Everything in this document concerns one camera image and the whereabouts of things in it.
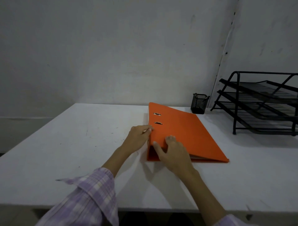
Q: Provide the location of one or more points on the person's right hand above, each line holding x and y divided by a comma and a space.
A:
175, 158

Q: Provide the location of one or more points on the person's left forearm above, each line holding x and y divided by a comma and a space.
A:
88, 193

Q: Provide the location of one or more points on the person's left fingers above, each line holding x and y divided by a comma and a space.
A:
146, 129

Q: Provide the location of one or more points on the orange lever arch binder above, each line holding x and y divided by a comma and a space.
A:
184, 132

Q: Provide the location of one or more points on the person's right forearm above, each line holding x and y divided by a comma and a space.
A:
209, 198

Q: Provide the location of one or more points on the black mesh pen holder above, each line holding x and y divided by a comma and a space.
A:
199, 103

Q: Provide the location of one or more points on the person's right thumb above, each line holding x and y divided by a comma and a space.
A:
159, 149

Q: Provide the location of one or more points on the person's left hand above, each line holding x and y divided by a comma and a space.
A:
135, 139

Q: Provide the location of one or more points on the black mesh letter tray rack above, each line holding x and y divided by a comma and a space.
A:
260, 104

